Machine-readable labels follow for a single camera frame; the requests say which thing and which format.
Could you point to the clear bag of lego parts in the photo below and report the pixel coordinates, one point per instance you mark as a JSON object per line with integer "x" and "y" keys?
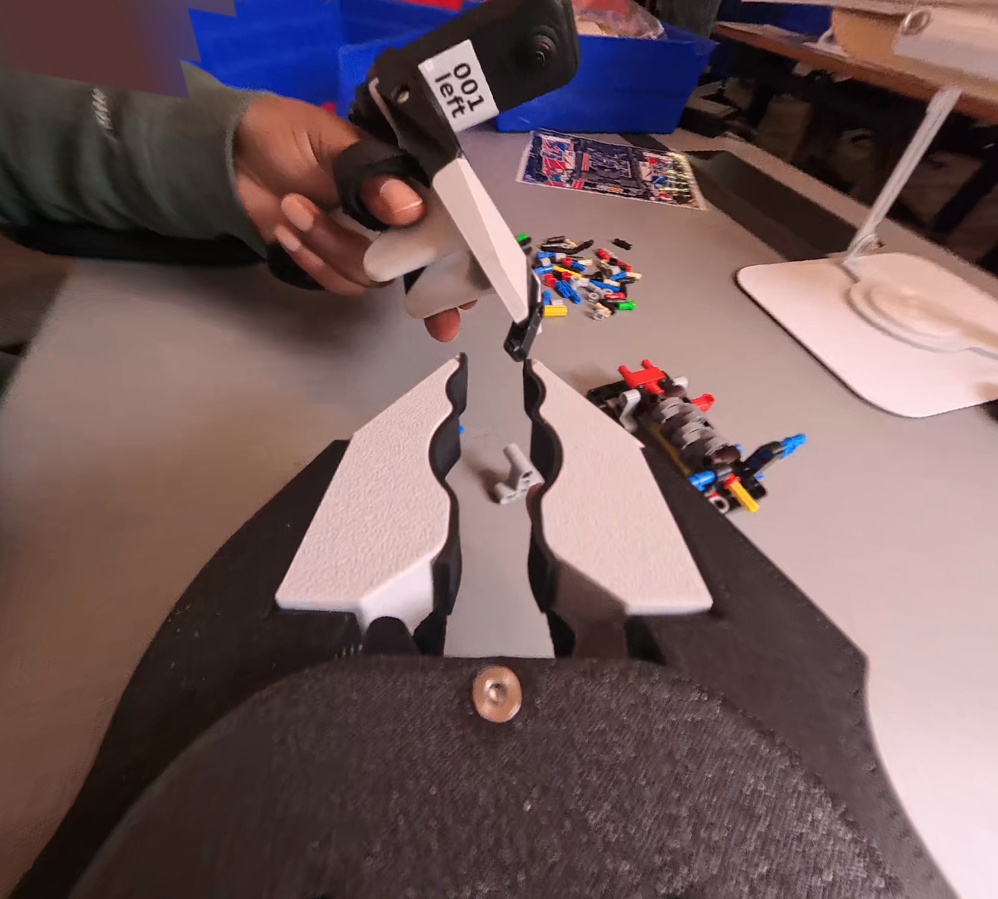
{"x": 616, "y": 10}

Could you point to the white book stand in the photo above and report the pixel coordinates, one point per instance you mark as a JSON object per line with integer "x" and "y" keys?
{"x": 897, "y": 337}

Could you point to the person's left hand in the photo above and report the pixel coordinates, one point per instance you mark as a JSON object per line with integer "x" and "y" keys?
{"x": 288, "y": 158}

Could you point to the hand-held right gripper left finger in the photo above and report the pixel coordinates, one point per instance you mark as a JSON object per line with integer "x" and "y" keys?
{"x": 374, "y": 524}

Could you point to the person's left forearm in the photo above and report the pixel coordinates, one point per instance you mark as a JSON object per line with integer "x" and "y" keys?
{"x": 117, "y": 150}

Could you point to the light grey lego connector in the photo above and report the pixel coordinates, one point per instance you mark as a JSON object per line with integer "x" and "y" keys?
{"x": 516, "y": 482}

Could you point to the black lego connector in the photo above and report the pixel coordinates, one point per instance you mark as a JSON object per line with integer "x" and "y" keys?
{"x": 521, "y": 339}

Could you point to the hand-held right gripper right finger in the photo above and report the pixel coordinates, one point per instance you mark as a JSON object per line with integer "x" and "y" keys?
{"x": 616, "y": 524}

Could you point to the brown-edged table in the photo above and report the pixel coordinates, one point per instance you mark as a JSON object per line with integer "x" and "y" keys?
{"x": 780, "y": 49}

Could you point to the pile of small lego pieces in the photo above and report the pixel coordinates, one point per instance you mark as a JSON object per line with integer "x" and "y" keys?
{"x": 585, "y": 279}

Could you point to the person's right hand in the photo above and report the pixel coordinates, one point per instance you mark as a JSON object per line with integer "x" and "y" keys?
{"x": 536, "y": 497}

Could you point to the blue storage bin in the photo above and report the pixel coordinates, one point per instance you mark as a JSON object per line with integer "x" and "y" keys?
{"x": 273, "y": 41}
{"x": 624, "y": 88}

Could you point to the partly built lego chassis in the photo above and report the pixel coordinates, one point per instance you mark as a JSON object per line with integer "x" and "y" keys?
{"x": 686, "y": 431}

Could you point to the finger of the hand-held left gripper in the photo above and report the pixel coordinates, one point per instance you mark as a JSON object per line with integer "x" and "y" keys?
{"x": 487, "y": 236}

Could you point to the lego sticker sheet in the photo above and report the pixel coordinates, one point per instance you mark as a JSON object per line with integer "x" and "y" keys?
{"x": 608, "y": 170}

